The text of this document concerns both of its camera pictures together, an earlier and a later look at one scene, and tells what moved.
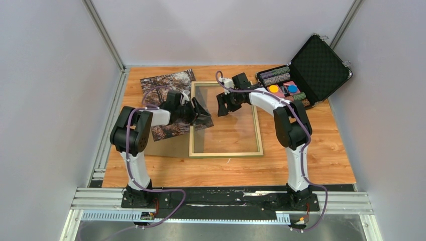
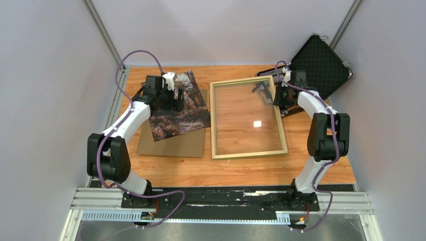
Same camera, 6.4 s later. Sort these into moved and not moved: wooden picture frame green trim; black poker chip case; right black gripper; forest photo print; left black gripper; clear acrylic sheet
Moved: right black gripper; wooden picture frame green trim; left black gripper; clear acrylic sheet
Not moved: black poker chip case; forest photo print
